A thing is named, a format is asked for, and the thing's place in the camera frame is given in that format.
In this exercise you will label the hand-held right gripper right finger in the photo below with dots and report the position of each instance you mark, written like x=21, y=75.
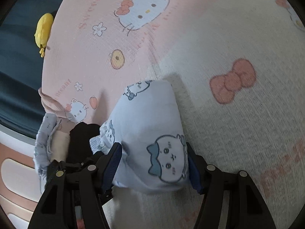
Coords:
x=195, y=179

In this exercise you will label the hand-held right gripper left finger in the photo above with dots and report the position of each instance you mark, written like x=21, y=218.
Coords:
x=112, y=169

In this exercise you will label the white cartoon print pajama garment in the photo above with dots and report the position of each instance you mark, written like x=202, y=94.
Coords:
x=147, y=124

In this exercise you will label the black cloth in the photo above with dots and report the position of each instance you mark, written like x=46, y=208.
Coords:
x=82, y=138

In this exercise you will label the grey printed cloth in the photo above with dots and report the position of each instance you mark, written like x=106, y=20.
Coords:
x=44, y=133

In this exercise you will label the pink and white furniture panel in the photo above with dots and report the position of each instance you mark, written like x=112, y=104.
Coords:
x=16, y=171

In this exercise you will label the dark blue cushion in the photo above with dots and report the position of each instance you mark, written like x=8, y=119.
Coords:
x=19, y=76

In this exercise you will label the pink cartoon cat printed blanket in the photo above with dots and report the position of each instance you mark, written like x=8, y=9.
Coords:
x=214, y=40

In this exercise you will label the yellow plush toy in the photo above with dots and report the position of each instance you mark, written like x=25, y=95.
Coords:
x=44, y=28

